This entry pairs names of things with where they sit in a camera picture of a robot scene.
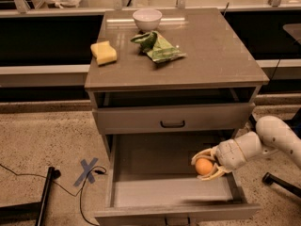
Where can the green chip bag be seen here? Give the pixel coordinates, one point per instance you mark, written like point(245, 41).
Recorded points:
point(156, 47)

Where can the open lower drawer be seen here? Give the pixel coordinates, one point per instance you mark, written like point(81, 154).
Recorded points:
point(151, 182)

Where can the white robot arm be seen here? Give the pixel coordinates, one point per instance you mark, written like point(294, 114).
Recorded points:
point(272, 134)

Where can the orange fruit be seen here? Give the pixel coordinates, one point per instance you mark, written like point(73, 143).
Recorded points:
point(203, 166)

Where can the grey drawer cabinet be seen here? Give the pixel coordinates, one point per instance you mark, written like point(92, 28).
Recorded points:
point(217, 69)

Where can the yellow sponge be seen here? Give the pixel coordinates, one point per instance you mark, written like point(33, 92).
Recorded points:
point(103, 52)

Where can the white ceramic bowl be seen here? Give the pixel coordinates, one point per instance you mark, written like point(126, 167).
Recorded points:
point(147, 19)

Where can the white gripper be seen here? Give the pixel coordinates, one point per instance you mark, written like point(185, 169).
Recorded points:
point(228, 154)

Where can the blue tape cross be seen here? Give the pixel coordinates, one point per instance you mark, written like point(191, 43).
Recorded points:
point(86, 173)

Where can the closed upper drawer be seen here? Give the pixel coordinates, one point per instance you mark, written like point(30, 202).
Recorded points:
point(171, 118)

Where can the black caster leg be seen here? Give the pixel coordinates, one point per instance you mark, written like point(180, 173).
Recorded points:
point(269, 179)

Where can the black stand leg left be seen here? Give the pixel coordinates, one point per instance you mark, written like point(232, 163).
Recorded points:
point(32, 210)

